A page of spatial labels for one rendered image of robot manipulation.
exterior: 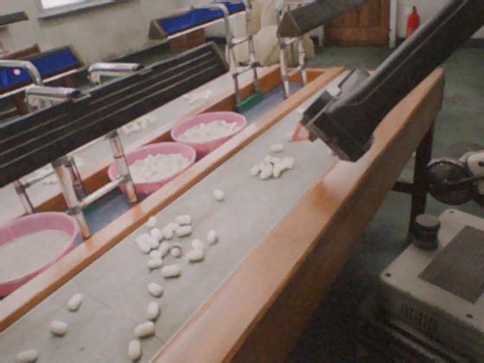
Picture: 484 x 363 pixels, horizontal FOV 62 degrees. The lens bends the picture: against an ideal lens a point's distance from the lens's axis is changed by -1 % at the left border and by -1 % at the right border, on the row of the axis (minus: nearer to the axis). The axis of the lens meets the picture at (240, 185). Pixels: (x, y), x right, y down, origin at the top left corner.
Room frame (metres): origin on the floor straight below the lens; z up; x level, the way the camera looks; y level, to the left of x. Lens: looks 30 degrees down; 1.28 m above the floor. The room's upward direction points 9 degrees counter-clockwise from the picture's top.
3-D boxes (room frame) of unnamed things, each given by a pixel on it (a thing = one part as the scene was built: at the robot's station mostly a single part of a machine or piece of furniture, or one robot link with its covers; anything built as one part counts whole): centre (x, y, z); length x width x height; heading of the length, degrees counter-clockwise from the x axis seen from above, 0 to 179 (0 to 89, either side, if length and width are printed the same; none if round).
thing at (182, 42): (6.86, 0.48, 0.32); 0.42 x 0.42 x 0.64; 47
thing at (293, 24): (1.50, -0.40, 1.08); 0.62 x 0.08 x 0.07; 141
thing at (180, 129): (1.35, 0.08, 0.72); 0.27 x 0.27 x 0.10
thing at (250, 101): (1.80, -0.03, 0.90); 0.20 x 0.19 x 0.45; 141
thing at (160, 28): (1.85, 0.03, 1.08); 0.62 x 0.08 x 0.07; 141
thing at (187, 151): (1.13, 0.25, 0.72); 0.27 x 0.27 x 0.10
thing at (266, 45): (4.12, -0.56, 0.40); 0.74 x 0.56 x 0.38; 138
